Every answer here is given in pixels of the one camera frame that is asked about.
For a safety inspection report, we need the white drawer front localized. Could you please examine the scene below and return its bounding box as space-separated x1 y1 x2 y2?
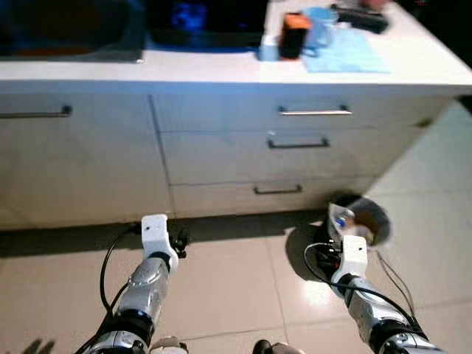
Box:
168 181 369 220
151 92 443 133
159 131 403 185

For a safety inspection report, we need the grey robot foot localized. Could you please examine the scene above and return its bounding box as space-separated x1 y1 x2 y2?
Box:
253 339 305 354
151 337 190 354

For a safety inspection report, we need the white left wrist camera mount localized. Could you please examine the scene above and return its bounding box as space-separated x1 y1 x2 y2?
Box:
140 214 180 272

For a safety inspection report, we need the small light blue box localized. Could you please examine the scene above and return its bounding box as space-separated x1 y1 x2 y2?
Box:
258 41 282 61

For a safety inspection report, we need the grey left robot foot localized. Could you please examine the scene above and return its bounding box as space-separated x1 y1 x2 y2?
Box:
151 337 190 354

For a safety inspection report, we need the black orange-topped container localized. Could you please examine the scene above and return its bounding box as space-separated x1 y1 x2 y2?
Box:
279 11 314 60

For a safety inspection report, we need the silver bar drawer handle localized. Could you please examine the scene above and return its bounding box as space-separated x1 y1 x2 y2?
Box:
278 105 353 117

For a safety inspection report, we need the grey right robot foot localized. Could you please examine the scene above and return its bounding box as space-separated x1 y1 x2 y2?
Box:
253 339 305 354

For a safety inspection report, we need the black oblong object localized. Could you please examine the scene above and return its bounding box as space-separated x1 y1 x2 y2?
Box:
330 4 390 34

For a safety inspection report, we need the grey trash bin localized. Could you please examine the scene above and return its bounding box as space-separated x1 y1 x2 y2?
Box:
324 193 395 251

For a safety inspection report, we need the steel kitchen sink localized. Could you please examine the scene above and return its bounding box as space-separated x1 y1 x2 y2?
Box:
0 0 146 61

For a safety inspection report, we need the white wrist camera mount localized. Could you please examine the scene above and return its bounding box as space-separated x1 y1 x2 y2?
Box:
140 214 180 272
330 235 369 288

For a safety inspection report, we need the dark bar drawer handle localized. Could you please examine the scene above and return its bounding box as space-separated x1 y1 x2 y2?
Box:
267 135 330 150
254 184 303 195

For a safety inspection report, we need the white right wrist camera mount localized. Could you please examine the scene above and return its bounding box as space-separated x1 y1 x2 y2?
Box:
330 235 369 288

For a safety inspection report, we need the light blue cloth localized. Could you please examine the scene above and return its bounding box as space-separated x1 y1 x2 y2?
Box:
302 29 392 74

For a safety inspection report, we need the blue mug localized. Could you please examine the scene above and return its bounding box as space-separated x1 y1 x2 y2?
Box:
302 6 340 56

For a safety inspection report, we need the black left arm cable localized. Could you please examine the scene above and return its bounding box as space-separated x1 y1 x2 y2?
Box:
99 223 145 314

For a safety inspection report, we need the white plastic trash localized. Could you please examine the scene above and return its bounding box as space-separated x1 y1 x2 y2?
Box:
328 203 356 238

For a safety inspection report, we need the black countertop appliance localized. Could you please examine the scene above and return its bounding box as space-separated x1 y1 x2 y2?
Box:
146 0 268 51

